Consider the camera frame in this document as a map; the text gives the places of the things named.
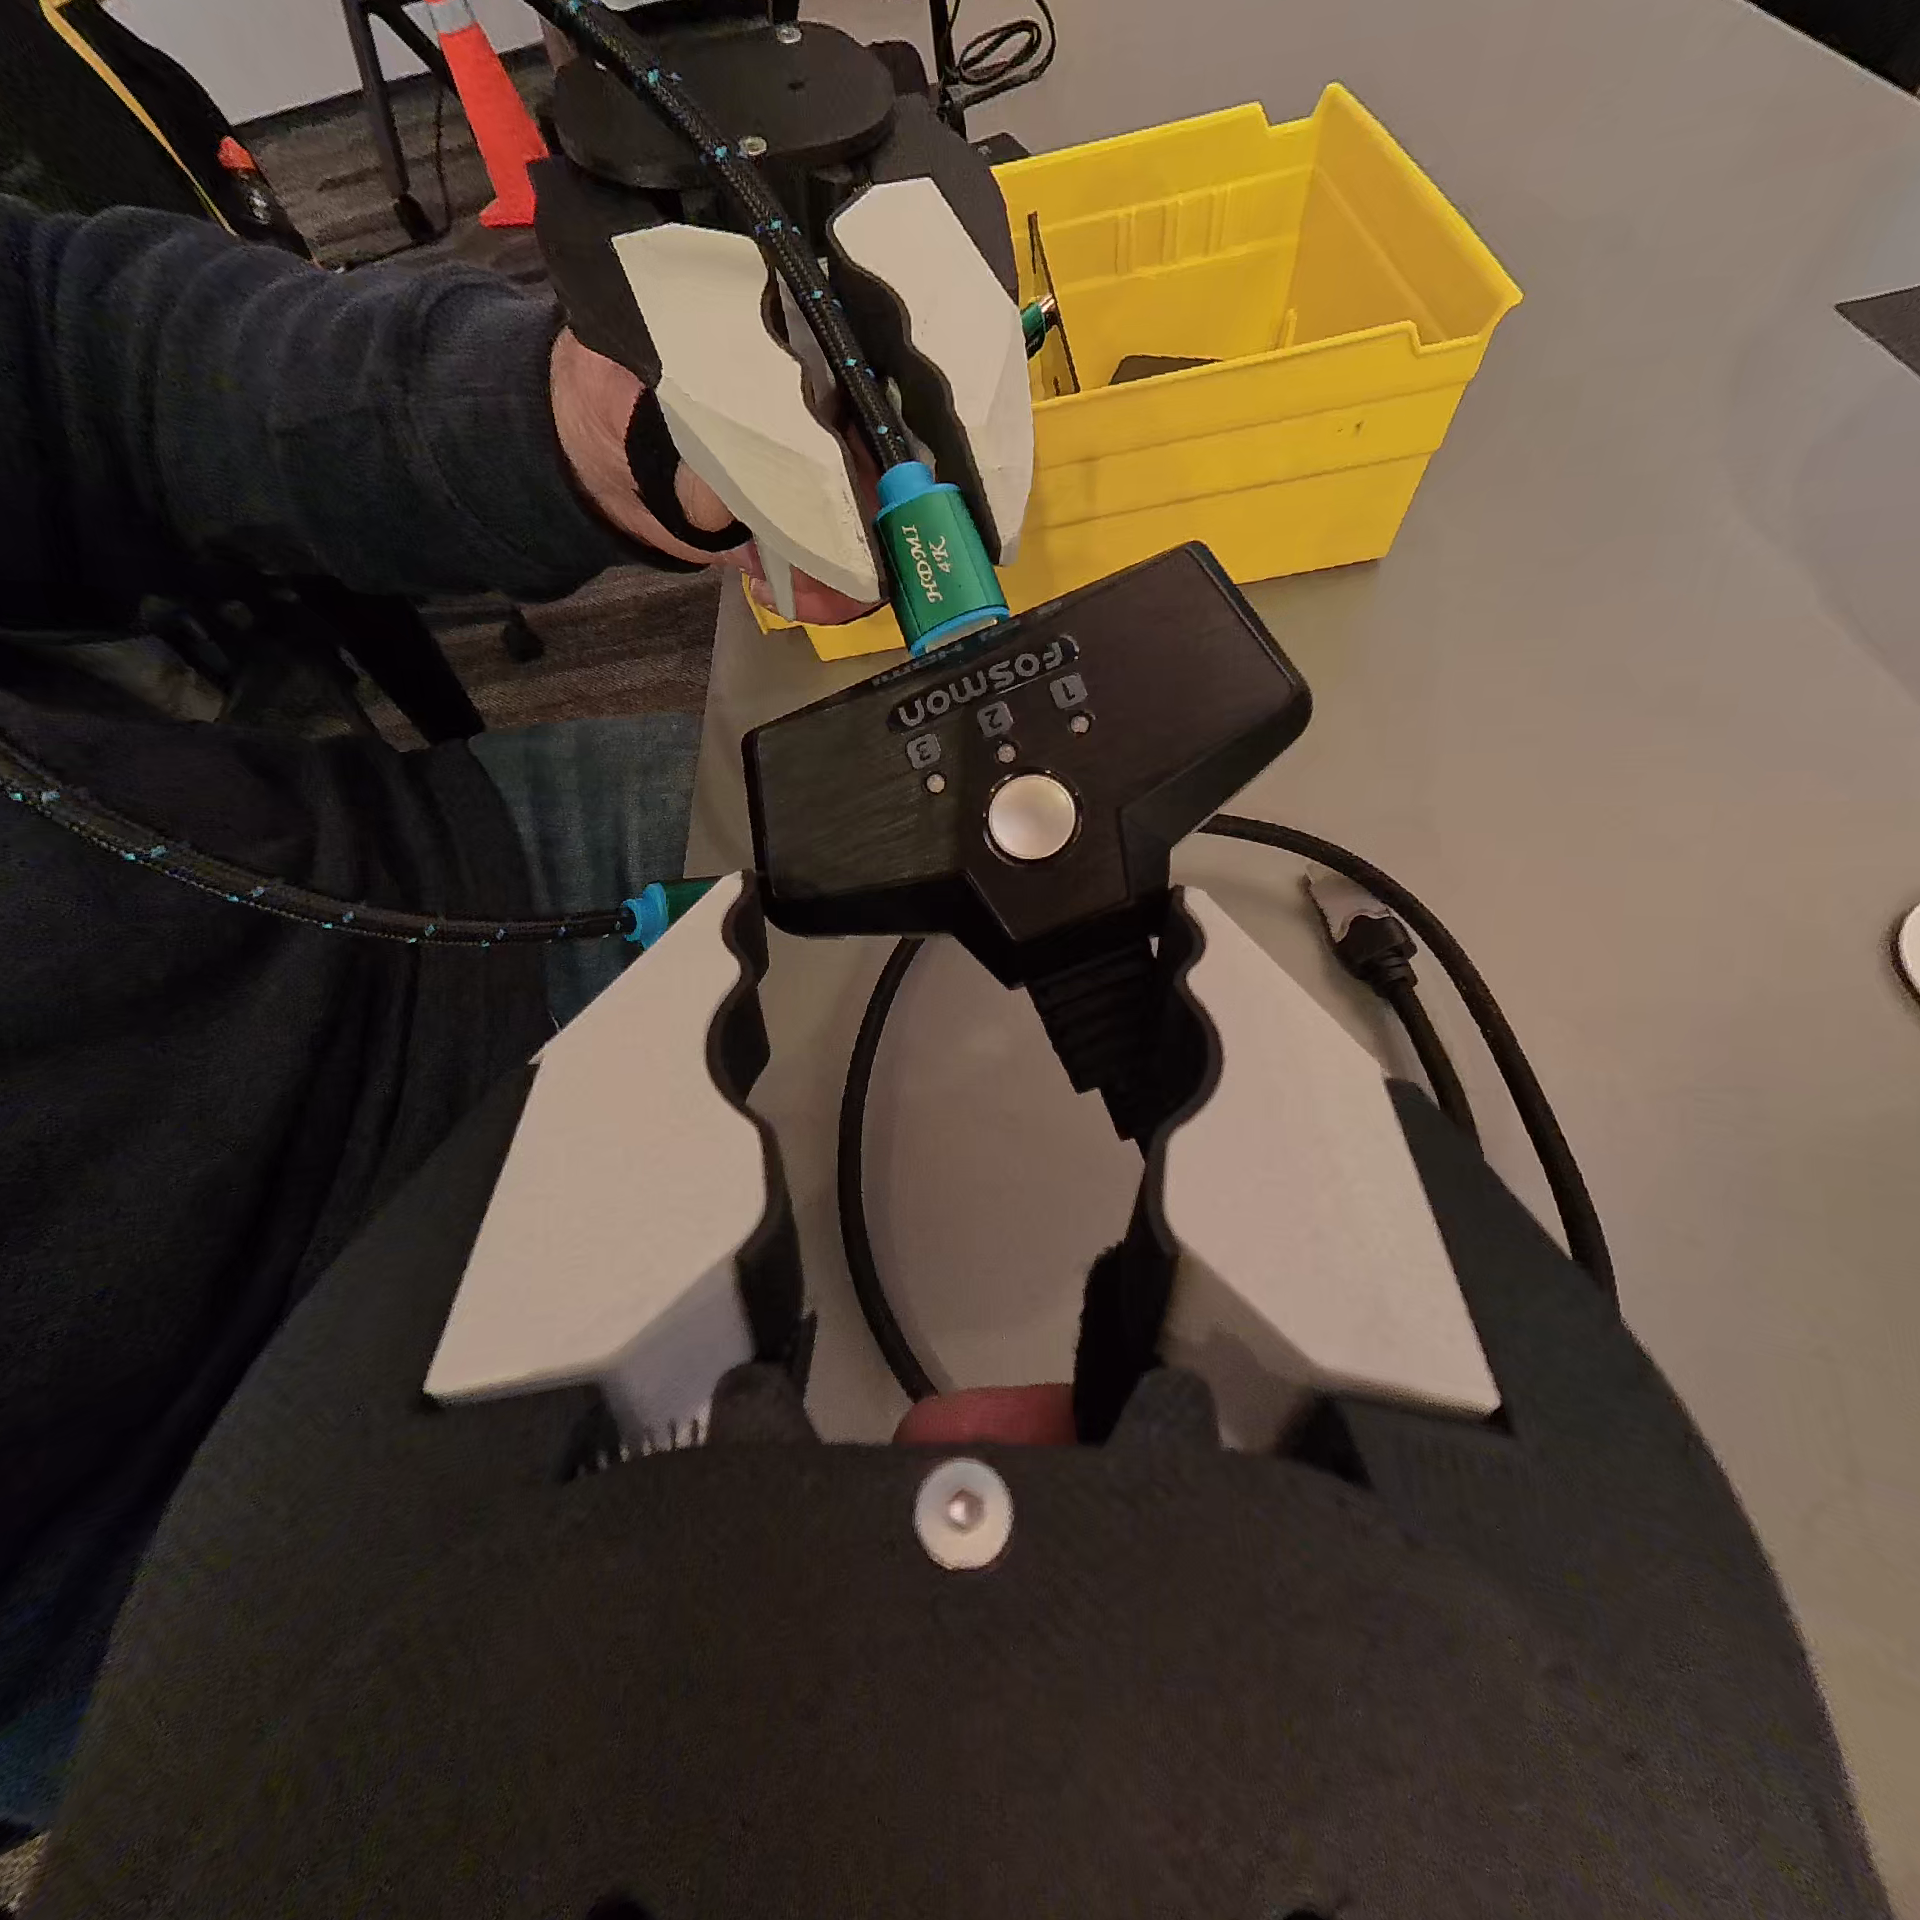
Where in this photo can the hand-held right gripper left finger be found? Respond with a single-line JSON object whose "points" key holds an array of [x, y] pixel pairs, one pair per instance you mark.
{"points": [[615, 1202]]}

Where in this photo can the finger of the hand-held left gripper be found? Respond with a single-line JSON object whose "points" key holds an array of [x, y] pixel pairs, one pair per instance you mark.
{"points": [[945, 331], [705, 331]]}

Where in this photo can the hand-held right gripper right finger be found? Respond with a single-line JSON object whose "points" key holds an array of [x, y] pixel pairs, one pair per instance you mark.
{"points": [[1305, 1202]]}

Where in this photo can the yellow plastic bin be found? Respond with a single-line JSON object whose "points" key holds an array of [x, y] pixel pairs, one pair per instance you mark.
{"points": [[1277, 482]]}

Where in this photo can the person's left forearm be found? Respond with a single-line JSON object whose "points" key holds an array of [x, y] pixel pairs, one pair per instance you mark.
{"points": [[300, 406]]}

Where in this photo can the person's left hand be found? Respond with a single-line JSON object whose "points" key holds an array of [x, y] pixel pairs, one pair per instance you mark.
{"points": [[592, 435]]}

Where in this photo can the orange traffic cone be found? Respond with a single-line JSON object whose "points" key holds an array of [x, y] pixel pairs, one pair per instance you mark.
{"points": [[495, 120]]}

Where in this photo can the person's blue jeans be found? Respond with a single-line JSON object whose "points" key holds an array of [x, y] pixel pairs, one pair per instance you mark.
{"points": [[599, 839]]}

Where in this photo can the black office chair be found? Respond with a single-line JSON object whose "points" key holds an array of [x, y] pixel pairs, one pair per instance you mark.
{"points": [[452, 661]]}

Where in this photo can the white stand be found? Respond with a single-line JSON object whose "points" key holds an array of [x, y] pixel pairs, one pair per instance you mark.
{"points": [[1909, 946]]}

